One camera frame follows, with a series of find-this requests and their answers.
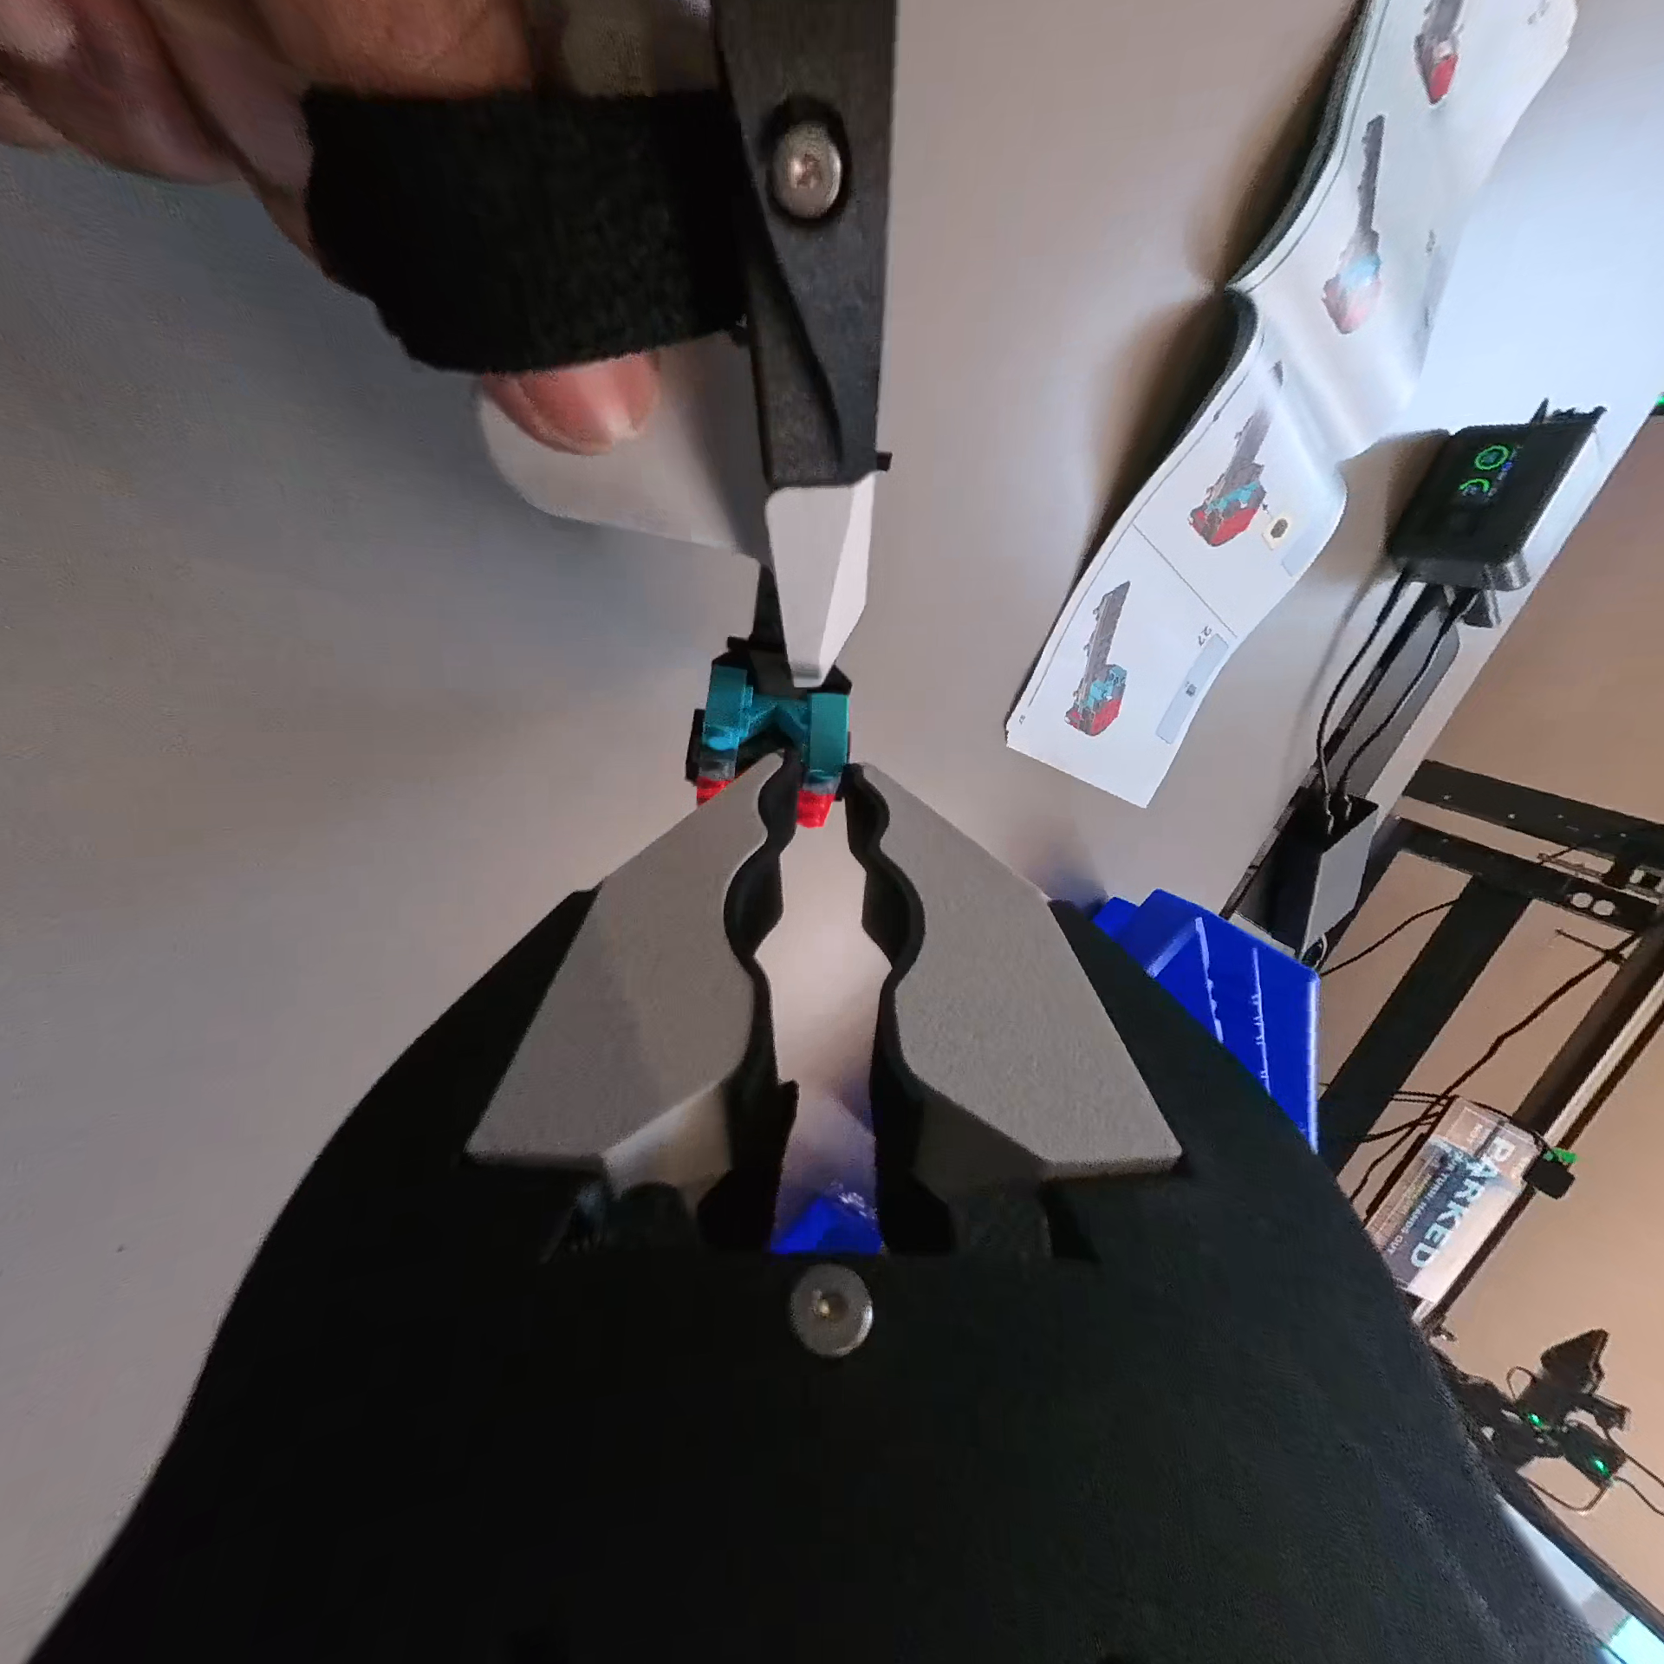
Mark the black power adapter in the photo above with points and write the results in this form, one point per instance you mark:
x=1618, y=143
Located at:
x=1325, y=870

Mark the brick building instruction booklet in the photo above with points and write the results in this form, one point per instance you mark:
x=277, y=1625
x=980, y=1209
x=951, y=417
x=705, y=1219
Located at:
x=1299, y=429

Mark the large blue storage bin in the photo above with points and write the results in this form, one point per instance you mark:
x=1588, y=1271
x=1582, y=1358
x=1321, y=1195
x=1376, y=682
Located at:
x=1234, y=1001

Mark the toy brick truck model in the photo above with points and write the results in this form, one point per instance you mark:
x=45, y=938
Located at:
x=760, y=728

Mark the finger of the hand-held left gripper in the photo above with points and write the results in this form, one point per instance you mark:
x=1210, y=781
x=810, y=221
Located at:
x=818, y=573

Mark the grey desk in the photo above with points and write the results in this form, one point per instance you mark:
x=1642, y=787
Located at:
x=259, y=781

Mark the black device with green display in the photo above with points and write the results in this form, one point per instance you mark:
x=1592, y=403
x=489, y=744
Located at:
x=1481, y=494

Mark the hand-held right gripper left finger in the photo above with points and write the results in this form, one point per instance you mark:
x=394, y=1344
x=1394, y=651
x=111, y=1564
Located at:
x=636, y=1015

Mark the clear acrylic sign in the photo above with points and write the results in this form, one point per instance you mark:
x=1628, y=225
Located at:
x=1456, y=1209

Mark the small black robot device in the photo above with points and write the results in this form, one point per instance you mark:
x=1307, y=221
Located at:
x=1559, y=1417

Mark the person's left hand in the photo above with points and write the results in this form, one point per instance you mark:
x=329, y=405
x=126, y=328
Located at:
x=194, y=78

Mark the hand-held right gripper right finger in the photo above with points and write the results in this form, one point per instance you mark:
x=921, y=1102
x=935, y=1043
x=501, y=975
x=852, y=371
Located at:
x=1026, y=1027

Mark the black metal table frame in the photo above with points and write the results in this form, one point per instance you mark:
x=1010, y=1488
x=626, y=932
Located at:
x=1456, y=936

